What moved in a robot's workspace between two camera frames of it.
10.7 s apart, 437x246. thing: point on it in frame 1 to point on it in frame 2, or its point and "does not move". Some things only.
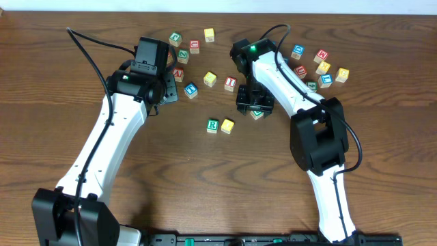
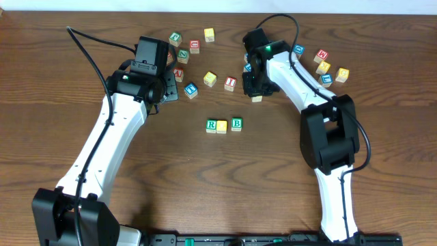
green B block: x=255 y=114 to x=236 y=124
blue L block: x=191 y=90 does not move
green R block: x=212 y=126 does not move
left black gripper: x=172 y=87 does not move
